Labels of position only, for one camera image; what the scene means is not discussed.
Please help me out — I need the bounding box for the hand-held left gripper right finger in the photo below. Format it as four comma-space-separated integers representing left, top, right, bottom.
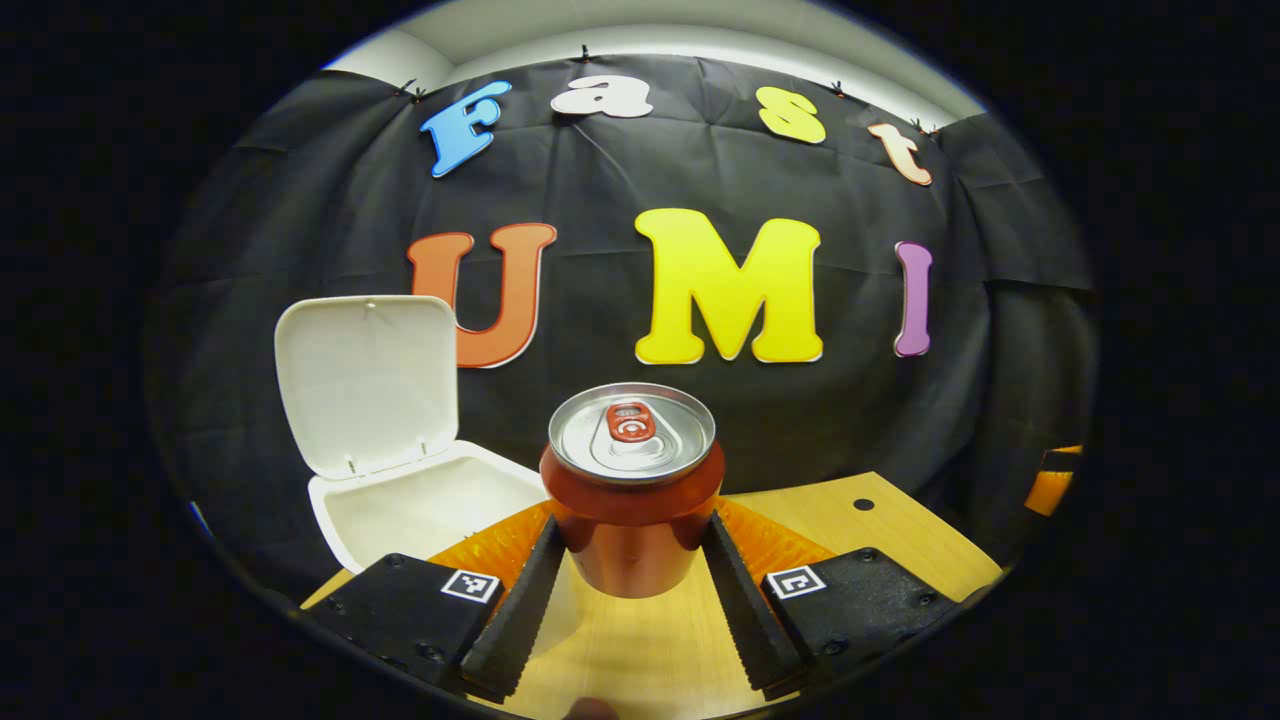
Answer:
705, 497, 963, 701

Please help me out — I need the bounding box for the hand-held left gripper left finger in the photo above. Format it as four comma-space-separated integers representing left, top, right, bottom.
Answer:
305, 500, 568, 701

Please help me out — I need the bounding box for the red pop can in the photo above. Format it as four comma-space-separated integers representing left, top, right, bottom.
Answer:
540, 382, 727, 600

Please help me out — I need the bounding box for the white desktop garbage bin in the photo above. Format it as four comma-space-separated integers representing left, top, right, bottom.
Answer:
274, 294, 581, 656

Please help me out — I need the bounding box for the black backdrop cloth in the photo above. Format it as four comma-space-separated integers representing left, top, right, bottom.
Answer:
145, 55, 1099, 601

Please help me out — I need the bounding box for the row of black cloth clips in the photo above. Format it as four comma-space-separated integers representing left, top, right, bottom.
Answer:
395, 43, 941, 136

